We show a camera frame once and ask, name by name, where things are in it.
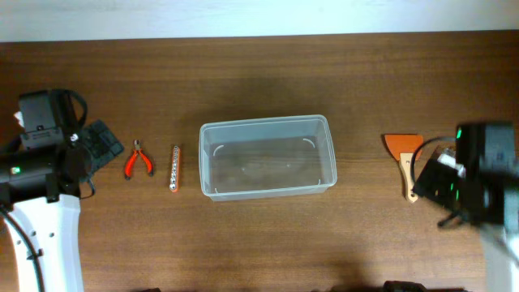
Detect orange scraper wooden handle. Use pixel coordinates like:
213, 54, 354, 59
383, 134, 424, 203

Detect clear plastic container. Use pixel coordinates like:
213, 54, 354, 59
199, 114, 337, 202

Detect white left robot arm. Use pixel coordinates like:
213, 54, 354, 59
1, 120, 124, 291

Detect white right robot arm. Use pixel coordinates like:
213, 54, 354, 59
410, 121, 518, 291

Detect orange handled pliers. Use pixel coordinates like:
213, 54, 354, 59
123, 139, 155, 181

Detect orange socket bit rail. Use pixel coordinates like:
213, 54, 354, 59
169, 145, 181, 192

